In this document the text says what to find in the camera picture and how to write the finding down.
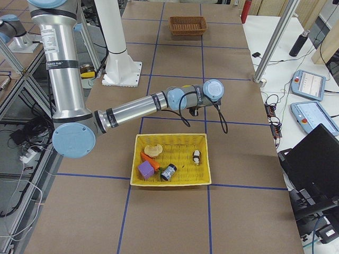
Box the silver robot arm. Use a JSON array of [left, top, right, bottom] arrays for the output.
[[1, 14, 41, 53], [28, 1, 224, 158]]

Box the near teach pendant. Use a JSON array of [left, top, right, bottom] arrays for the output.
[[290, 101, 338, 136]]

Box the aluminium frame post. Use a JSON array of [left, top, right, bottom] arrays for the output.
[[253, 0, 300, 83]]

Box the white pedestal column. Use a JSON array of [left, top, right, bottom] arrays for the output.
[[95, 0, 142, 87]]

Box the black laptop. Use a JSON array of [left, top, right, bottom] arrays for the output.
[[278, 124, 338, 197]]

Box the purple cube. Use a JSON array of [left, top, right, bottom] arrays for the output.
[[138, 161, 155, 180]]

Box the panda figurine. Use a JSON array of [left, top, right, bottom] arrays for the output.
[[192, 150, 201, 165]]

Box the black water bottle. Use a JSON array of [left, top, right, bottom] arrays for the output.
[[289, 30, 310, 57]]

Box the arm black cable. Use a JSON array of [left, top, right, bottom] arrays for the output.
[[177, 91, 228, 134]]

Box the orange carrot toy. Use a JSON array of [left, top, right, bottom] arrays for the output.
[[140, 152, 160, 171]]

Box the black usb hub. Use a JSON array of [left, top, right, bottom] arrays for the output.
[[264, 103, 282, 139]]

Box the croissant toy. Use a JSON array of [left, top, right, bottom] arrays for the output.
[[144, 144, 163, 158]]

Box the far teach pendant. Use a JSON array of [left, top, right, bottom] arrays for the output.
[[290, 69, 326, 101]]

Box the teach pendant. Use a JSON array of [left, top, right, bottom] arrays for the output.
[[290, 101, 338, 136], [290, 69, 326, 101]]

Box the yellow plastic basket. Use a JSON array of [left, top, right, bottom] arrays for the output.
[[130, 133, 211, 187]]

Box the white power strip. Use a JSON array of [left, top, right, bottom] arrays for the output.
[[20, 148, 37, 164]]

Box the pot with yellow item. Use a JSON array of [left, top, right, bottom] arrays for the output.
[[80, 64, 95, 89]]

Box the red bottle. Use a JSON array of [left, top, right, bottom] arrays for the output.
[[240, 0, 252, 24]]

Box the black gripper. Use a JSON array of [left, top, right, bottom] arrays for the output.
[[187, 106, 204, 116]]

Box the black monitor stand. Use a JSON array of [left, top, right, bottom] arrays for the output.
[[289, 187, 338, 223]]

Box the brown wicker basket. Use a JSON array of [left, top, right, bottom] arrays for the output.
[[168, 16, 208, 36]]

